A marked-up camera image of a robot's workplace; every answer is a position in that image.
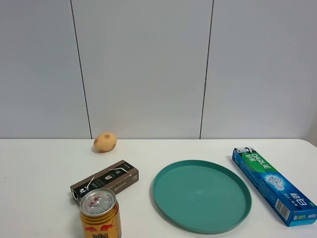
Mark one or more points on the blue Darlie toothpaste box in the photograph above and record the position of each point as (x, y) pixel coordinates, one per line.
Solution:
(292, 206)

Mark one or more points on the yellow potato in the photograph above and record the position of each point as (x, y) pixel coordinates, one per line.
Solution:
(105, 142)

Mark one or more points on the brown coffee capsule box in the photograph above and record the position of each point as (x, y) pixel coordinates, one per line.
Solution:
(116, 178)

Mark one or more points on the teal round plate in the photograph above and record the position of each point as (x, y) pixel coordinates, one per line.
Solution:
(201, 196)

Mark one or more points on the gold Red Bull can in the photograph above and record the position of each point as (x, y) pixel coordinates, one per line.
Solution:
(99, 214)

